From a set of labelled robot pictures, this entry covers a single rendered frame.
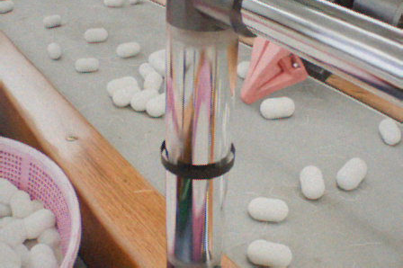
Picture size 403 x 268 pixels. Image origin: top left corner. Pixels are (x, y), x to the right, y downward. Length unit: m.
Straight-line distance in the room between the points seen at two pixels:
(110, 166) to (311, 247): 0.17
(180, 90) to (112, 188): 0.24
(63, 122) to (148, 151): 0.09
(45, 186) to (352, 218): 0.26
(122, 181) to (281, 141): 0.18
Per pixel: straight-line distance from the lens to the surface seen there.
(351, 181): 0.43
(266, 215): 0.38
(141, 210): 0.36
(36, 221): 0.39
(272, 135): 0.50
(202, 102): 0.15
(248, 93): 0.53
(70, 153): 0.43
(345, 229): 0.40
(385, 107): 0.59
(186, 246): 0.19
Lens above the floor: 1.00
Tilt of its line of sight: 30 degrees down
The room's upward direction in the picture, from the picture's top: 2 degrees clockwise
